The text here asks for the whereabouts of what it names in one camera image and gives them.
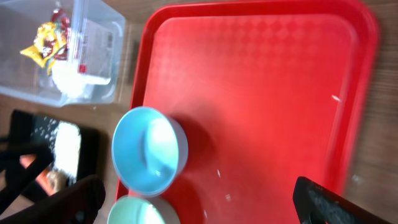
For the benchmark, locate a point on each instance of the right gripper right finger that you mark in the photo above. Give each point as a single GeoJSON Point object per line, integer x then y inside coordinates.
{"type": "Point", "coordinates": [316, 204]}

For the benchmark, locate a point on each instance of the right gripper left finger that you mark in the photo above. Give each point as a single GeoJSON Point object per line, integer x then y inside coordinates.
{"type": "Point", "coordinates": [79, 203]}

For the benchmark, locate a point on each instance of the brown food scrap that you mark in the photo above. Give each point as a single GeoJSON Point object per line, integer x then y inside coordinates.
{"type": "Point", "coordinates": [57, 179]}

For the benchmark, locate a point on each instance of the orange carrot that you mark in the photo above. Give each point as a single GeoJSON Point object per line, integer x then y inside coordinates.
{"type": "Point", "coordinates": [41, 179]}

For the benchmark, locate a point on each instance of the green bowl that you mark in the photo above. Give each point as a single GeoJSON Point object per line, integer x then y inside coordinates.
{"type": "Point", "coordinates": [136, 210]}

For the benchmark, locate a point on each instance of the white rice pile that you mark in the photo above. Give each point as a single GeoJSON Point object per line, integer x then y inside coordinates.
{"type": "Point", "coordinates": [64, 142]}

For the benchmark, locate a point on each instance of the light blue bowl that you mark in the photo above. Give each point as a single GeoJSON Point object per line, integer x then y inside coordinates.
{"type": "Point", "coordinates": [149, 149]}

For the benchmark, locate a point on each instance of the white tissue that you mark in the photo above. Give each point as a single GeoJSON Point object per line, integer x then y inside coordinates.
{"type": "Point", "coordinates": [74, 84]}

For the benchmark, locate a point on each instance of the yellow foil wrapper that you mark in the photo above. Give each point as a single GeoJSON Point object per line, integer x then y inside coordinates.
{"type": "Point", "coordinates": [50, 45]}

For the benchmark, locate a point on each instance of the red foil wrapper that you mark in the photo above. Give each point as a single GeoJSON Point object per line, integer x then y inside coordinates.
{"type": "Point", "coordinates": [60, 21]}

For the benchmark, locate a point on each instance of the black plastic tray bin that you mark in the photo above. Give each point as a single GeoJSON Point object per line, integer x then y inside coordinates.
{"type": "Point", "coordinates": [25, 128]}

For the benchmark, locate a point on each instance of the red serving tray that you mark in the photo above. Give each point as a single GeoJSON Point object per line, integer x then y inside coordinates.
{"type": "Point", "coordinates": [265, 91]}

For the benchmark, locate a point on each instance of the clear plastic bin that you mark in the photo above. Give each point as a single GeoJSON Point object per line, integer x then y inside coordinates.
{"type": "Point", "coordinates": [95, 47]}

